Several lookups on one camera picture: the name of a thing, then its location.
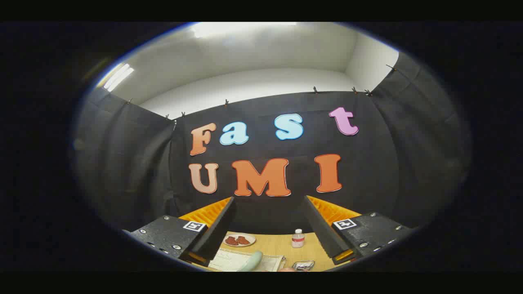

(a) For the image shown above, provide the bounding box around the small beige plate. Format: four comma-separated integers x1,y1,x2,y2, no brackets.
223,233,257,248

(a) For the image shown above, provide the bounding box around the light green plate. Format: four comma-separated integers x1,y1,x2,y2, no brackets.
237,250,263,272

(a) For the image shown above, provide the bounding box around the white wire dish rack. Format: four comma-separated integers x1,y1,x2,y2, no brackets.
208,248,286,272

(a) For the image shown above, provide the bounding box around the row of cloth clips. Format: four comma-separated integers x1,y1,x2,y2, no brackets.
127,64,397,120

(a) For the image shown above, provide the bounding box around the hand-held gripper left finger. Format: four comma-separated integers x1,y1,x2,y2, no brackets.
122,196,237,267

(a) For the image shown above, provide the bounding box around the ceiling light panel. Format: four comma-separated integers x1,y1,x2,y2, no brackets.
192,22,299,38
103,62,134,92

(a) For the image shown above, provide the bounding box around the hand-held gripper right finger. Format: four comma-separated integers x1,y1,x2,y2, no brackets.
303,195,415,265

